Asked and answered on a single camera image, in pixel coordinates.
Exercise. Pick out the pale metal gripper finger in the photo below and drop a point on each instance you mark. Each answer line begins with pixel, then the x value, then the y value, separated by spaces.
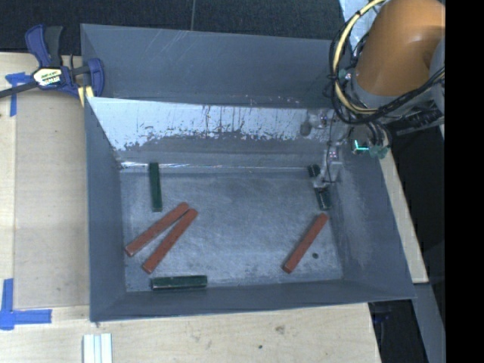
pixel 329 168
pixel 315 122

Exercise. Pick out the red-brown flat block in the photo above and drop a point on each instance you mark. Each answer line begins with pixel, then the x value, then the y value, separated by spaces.
pixel 305 242
pixel 157 229
pixel 170 240

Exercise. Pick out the grey metal bin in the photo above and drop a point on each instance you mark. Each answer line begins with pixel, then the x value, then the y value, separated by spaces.
pixel 242 236

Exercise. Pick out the dark green flat block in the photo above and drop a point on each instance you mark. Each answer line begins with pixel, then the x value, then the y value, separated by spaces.
pixel 179 282
pixel 324 199
pixel 155 187

